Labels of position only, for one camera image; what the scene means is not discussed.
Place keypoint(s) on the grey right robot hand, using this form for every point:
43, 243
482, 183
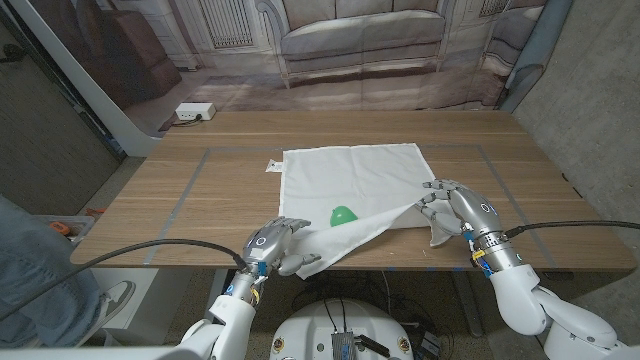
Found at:
472, 207

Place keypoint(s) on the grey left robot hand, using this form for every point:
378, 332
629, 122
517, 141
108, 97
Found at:
265, 242

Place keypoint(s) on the green ball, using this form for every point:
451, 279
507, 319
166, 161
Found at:
343, 216

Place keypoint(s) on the white cloth napkin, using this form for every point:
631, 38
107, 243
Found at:
350, 175

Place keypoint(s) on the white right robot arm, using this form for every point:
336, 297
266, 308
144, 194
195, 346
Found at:
525, 300

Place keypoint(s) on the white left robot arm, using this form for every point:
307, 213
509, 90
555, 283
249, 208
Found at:
232, 320

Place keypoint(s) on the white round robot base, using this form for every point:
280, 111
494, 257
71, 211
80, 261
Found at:
310, 330

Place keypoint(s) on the small white paper tag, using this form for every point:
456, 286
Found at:
274, 166

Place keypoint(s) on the grey finned electronics module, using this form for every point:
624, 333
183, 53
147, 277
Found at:
343, 346

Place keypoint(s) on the white power strip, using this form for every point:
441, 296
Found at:
195, 110

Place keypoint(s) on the small orange red object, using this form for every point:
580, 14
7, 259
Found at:
95, 211

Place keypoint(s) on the blue-grey rolled backdrop edge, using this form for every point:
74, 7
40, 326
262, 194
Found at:
537, 45

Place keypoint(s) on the clear plastic storage bin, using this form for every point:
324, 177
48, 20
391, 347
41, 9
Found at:
82, 224

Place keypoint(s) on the printed sofa room backdrop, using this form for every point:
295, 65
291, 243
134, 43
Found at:
350, 50

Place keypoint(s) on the orange black hand tool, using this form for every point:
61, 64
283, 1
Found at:
60, 228

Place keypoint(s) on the person in blue jeans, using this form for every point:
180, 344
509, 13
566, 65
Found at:
40, 280

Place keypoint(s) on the white slanted post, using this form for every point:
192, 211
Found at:
90, 85

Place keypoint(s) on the black wall mounted object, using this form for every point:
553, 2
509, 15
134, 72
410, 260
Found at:
10, 52

